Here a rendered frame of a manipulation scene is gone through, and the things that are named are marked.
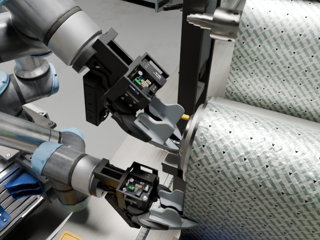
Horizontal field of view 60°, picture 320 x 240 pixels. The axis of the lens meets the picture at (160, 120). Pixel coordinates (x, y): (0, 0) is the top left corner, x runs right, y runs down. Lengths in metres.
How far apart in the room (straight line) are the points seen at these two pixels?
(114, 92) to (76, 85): 2.36
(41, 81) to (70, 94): 1.64
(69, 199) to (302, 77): 0.55
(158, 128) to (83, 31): 0.18
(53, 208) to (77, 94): 1.27
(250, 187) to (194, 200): 0.11
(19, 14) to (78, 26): 0.08
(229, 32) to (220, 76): 0.65
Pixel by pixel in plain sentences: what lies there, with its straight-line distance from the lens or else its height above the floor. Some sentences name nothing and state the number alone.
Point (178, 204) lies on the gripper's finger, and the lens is 0.56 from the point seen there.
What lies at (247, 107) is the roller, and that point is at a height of 1.23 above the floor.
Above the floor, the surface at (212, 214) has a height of 1.15.
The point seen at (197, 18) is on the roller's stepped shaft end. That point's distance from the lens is 0.62.
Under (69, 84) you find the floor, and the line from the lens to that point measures 2.81.
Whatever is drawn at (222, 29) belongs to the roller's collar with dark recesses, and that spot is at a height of 1.34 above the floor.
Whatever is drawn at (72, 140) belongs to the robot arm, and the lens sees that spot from 0.76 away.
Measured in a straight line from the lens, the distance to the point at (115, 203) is 0.59.
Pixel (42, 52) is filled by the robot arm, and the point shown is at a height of 1.33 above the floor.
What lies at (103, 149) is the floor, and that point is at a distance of 2.12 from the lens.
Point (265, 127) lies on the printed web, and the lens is 0.42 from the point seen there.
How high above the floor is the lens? 1.59
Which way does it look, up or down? 44 degrees down
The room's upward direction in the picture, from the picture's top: straight up
